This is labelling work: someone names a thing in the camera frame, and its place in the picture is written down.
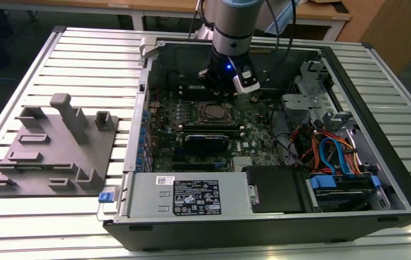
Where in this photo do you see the wooden cabinet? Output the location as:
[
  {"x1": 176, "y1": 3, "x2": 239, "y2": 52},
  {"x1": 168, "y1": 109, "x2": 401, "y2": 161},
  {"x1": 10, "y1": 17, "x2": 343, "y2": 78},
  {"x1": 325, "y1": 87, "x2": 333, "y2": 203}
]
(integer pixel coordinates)
[{"x1": 336, "y1": 0, "x2": 411, "y2": 78}]

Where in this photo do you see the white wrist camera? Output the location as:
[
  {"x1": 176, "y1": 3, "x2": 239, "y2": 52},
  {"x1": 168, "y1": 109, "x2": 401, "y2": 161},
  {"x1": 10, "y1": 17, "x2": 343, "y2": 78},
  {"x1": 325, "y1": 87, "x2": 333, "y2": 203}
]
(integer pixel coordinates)
[{"x1": 231, "y1": 63, "x2": 261, "y2": 95}]

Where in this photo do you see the grey parts rack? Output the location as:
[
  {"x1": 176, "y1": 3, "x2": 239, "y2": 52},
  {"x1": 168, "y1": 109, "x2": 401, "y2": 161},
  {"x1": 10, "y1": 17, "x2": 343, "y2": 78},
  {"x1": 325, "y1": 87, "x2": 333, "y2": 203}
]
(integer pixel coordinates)
[{"x1": 0, "y1": 93, "x2": 120, "y2": 196}]

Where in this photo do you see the green motherboard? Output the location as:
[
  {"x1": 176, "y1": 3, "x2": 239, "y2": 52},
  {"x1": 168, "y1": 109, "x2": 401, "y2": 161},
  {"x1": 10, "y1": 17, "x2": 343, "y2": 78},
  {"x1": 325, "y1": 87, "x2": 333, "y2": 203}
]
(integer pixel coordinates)
[{"x1": 147, "y1": 86, "x2": 289, "y2": 174}]

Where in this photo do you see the silver CPU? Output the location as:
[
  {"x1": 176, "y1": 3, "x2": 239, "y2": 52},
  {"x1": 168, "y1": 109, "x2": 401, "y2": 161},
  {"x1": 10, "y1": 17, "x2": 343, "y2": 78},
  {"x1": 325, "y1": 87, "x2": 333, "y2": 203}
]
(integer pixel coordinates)
[{"x1": 204, "y1": 104, "x2": 228, "y2": 119}]

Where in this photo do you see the blue latch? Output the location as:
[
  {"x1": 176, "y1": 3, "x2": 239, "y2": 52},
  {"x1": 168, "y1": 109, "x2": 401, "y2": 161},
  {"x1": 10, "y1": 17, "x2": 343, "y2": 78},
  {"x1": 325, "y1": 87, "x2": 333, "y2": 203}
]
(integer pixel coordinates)
[{"x1": 97, "y1": 191, "x2": 114, "y2": 204}]

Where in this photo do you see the wooden desk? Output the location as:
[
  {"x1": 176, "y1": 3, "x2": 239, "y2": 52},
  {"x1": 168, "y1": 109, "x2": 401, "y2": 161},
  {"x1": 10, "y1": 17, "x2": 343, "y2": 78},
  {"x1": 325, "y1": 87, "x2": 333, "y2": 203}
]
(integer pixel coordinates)
[{"x1": 0, "y1": 0, "x2": 352, "y2": 41}]

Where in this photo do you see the metal socket cover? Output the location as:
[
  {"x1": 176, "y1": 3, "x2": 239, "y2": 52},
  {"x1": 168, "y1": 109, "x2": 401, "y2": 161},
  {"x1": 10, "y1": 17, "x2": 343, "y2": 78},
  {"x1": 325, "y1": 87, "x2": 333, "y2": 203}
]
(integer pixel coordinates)
[{"x1": 199, "y1": 102, "x2": 235, "y2": 125}]

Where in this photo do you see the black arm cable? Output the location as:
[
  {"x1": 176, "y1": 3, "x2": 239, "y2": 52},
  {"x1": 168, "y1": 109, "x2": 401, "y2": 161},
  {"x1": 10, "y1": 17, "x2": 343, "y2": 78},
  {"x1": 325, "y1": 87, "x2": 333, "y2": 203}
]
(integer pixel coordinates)
[{"x1": 264, "y1": 0, "x2": 296, "y2": 82}]

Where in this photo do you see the black expansion slot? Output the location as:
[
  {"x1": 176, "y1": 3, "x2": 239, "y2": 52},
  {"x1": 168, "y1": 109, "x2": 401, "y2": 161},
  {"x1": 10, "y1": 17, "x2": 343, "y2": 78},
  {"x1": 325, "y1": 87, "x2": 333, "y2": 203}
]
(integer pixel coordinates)
[{"x1": 171, "y1": 162, "x2": 217, "y2": 172}]

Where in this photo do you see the orange wire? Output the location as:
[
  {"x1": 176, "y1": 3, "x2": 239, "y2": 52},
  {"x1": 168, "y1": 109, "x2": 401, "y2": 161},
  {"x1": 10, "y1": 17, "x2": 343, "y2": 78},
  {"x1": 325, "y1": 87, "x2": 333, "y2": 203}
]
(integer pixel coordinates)
[
  {"x1": 299, "y1": 129, "x2": 327, "y2": 173},
  {"x1": 335, "y1": 136, "x2": 364, "y2": 177}
]

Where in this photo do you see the blue wire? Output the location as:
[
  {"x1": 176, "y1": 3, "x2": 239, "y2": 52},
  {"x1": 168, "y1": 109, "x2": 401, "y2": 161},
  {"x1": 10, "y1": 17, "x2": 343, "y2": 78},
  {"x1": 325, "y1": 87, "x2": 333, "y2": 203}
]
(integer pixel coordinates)
[{"x1": 317, "y1": 137, "x2": 351, "y2": 177}]

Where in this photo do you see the black graphics card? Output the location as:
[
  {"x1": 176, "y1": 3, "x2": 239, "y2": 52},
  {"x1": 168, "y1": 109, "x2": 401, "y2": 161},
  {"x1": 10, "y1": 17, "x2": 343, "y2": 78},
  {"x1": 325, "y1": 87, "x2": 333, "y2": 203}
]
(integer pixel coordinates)
[{"x1": 181, "y1": 132, "x2": 232, "y2": 157}]

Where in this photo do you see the silver chipset heatsink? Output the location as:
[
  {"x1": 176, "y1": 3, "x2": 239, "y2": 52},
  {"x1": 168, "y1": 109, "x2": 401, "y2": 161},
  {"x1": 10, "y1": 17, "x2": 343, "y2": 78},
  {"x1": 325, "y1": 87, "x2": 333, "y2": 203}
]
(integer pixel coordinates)
[{"x1": 232, "y1": 156, "x2": 255, "y2": 167}]

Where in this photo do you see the hard disk in blue carrier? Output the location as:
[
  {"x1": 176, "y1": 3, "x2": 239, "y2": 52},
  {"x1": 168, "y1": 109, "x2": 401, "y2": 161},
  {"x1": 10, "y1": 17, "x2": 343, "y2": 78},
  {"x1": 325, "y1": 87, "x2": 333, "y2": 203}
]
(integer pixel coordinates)
[{"x1": 308, "y1": 173, "x2": 381, "y2": 213}]

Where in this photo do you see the metal drive cage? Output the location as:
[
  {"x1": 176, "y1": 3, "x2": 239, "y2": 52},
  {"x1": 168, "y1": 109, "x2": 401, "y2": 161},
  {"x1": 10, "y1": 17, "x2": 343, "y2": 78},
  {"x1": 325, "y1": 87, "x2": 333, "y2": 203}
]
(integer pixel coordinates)
[{"x1": 280, "y1": 61, "x2": 357, "y2": 131}]

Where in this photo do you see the black PC case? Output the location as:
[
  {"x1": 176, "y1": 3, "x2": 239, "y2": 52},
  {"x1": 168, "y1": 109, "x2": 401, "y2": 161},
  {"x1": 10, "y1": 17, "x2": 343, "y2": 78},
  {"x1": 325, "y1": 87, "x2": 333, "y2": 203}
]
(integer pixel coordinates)
[{"x1": 94, "y1": 36, "x2": 411, "y2": 252}]

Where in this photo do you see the silver power supply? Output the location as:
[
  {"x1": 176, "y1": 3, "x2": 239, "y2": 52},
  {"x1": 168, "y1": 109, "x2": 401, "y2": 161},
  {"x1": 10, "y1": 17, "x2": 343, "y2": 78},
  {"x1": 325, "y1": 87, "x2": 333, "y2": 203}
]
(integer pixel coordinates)
[{"x1": 117, "y1": 171, "x2": 253, "y2": 218}]

